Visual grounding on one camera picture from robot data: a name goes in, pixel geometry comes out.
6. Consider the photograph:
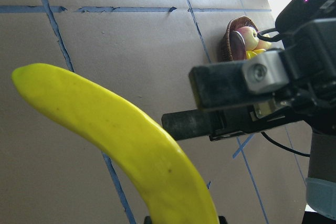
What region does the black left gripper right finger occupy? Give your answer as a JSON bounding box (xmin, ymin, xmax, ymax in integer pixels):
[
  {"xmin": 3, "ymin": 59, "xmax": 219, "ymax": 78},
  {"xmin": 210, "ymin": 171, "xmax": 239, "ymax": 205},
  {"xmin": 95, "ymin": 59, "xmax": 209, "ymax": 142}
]
[{"xmin": 218, "ymin": 216, "xmax": 226, "ymax": 224}]

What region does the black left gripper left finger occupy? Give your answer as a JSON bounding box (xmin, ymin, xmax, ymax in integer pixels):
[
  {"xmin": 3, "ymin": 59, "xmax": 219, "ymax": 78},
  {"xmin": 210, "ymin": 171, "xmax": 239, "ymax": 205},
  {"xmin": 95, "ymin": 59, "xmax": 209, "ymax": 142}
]
[{"xmin": 144, "ymin": 216, "xmax": 152, "ymax": 224}]

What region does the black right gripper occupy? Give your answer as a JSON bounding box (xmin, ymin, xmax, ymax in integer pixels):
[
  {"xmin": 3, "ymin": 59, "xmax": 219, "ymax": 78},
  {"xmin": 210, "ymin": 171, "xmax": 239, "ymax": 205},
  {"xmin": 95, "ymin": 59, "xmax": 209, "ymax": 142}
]
[{"xmin": 208, "ymin": 0, "xmax": 335, "ymax": 141}]

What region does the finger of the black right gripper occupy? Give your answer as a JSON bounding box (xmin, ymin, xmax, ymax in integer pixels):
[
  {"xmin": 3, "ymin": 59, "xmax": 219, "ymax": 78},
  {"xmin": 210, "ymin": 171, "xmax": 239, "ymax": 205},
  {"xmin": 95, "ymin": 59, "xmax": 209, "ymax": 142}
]
[
  {"xmin": 161, "ymin": 110, "xmax": 226, "ymax": 141},
  {"xmin": 188, "ymin": 50, "xmax": 289, "ymax": 110}
]

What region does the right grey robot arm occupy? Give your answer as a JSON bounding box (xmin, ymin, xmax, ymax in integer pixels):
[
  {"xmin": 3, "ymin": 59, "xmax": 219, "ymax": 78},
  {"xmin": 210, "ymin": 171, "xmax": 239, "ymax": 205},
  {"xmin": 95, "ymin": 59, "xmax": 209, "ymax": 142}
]
[{"xmin": 161, "ymin": 0, "xmax": 335, "ymax": 219}]

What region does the brown wicker basket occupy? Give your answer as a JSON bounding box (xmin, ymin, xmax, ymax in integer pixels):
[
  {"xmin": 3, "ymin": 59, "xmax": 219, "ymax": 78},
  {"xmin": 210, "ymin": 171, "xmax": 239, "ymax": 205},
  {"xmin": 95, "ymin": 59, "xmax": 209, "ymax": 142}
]
[{"xmin": 217, "ymin": 16, "xmax": 258, "ymax": 62}]

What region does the yellow green starfruit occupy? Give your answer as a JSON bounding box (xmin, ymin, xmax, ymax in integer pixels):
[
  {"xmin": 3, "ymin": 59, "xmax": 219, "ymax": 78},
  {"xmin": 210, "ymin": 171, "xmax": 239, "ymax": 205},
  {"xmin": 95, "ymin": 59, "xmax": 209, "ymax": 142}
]
[{"xmin": 246, "ymin": 48, "xmax": 266, "ymax": 60}]

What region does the red purple mango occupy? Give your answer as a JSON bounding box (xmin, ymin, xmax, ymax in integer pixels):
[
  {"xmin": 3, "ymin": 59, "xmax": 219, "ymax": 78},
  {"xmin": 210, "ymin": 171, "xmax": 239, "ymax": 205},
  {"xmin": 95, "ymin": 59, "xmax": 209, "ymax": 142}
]
[{"xmin": 229, "ymin": 30, "xmax": 246, "ymax": 60}]

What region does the pink apple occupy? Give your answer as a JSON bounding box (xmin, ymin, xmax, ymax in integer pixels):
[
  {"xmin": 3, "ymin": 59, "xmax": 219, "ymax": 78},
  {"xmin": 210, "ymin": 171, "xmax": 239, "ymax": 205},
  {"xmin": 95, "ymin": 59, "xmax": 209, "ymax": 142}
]
[
  {"xmin": 254, "ymin": 36, "xmax": 271, "ymax": 50},
  {"xmin": 236, "ymin": 26, "xmax": 259, "ymax": 51}
]

